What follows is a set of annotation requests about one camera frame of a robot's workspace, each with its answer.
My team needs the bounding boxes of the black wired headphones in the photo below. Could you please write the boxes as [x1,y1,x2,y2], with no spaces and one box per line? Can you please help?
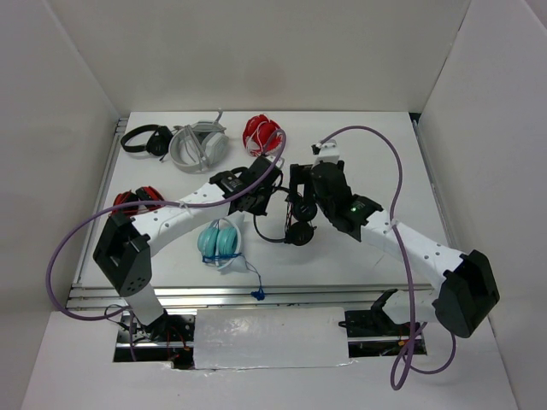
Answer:
[253,187,317,246]

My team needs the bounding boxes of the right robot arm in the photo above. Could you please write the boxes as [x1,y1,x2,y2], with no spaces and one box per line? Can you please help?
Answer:
[289,161,500,338]

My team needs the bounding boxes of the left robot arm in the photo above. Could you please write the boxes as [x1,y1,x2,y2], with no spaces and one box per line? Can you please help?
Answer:
[93,155,281,341]

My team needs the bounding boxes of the teal white headphones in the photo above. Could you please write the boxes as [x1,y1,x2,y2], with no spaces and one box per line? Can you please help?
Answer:
[197,212,266,302]

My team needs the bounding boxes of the red wrapped headphones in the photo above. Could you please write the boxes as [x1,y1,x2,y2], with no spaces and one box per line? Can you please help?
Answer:
[242,114,282,157]

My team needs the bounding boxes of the grey white headphones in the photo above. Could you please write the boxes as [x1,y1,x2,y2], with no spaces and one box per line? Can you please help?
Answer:
[168,108,229,173]

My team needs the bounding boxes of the red black headphones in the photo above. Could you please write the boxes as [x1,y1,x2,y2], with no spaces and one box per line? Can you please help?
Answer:
[111,186,164,217]

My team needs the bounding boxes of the black headphones at back left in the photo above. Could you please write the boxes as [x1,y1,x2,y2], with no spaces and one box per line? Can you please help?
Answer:
[121,124,174,157]

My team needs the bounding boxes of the white foil-covered panel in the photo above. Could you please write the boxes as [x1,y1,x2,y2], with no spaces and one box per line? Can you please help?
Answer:
[193,307,350,370]

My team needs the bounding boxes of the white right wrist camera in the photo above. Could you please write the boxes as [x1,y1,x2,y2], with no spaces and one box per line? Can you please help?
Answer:
[311,140,340,166]

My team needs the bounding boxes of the aluminium rail frame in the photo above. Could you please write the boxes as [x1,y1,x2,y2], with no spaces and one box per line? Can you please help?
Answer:
[66,284,437,308]

